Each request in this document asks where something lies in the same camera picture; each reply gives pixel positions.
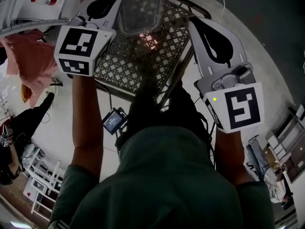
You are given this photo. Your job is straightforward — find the white frame rack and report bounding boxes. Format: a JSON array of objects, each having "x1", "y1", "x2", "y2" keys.
[{"x1": 22, "y1": 148, "x2": 65, "y2": 215}]

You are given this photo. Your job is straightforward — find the white appliance with red buttons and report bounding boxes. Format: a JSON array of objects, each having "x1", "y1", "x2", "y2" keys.
[{"x1": 0, "y1": 0, "x2": 81, "y2": 31}]

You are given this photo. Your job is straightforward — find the person's left forearm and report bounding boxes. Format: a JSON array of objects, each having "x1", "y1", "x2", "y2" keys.
[{"x1": 71, "y1": 74, "x2": 106, "y2": 177}]

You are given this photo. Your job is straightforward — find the white cable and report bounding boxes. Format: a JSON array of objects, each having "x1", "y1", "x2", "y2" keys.
[{"x1": 217, "y1": 0, "x2": 226, "y2": 24}]

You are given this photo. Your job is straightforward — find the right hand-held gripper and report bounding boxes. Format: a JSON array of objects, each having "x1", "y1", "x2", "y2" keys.
[{"x1": 188, "y1": 16, "x2": 265, "y2": 134}]

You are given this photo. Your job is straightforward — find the black lattice metal basket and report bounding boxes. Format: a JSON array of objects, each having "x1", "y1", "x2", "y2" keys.
[{"x1": 92, "y1": 0, "x2": 212, "y2": 112}]

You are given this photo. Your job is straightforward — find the pink cloth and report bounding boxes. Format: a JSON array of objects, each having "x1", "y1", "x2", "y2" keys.
[{"x1": 0, "y1": 28, "x2": 59, "y2": 109}]

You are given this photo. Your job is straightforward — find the small black screen device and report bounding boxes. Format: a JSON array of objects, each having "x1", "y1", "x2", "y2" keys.
[{"x1": 102, "y1": 107, "x2": 128, "y2": 135}]

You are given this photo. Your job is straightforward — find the clear plastic food container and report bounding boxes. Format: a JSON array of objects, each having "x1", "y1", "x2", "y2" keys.
[{"x1": 117, "y1": 0, "x2": 165, "y2": 38}]

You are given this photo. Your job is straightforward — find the white shelving unit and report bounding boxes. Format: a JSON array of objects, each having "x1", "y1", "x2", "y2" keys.
[{"x1": 265, "y1": 103, "x2": 305, "y2": 184}]

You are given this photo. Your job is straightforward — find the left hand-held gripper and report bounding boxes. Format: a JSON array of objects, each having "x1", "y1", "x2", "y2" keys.
[{"x1": 53, "y1": 0, "x2": 124, "y2": 77}]

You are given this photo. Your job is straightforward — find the yellow cloth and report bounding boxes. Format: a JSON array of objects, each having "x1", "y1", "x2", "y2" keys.
[{"x1": 20, "y1": 83, "x2": 32, "y2": 104}]

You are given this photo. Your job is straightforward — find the grey metal rail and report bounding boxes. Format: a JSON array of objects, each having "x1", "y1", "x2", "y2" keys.
[{"x1": 0, "y1": 17, "x2": 73, "y2": 37}]

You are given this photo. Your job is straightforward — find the person's right forearm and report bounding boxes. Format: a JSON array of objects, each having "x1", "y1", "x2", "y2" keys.
[{"x1": 213, "y1": 125, "x2": 256, "y2": 188}]

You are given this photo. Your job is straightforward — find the person's black trousers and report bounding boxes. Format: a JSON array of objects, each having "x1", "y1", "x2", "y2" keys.
[{"x1": 115, "y1": 79, "x2": 215, "y2": 155}]

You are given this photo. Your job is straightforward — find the person's green shirt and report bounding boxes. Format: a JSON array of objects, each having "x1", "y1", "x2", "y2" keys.
[{"x1": 47, "y1": 125, "x2": 277, "y2": 229}]

